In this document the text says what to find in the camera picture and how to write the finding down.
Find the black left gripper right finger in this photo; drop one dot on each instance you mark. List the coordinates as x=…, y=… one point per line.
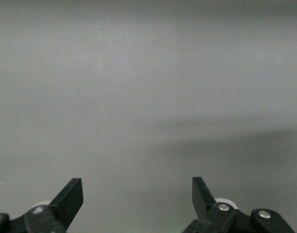
x=201, y=196

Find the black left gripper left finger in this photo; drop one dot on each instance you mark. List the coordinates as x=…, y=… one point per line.
x=65, y=201

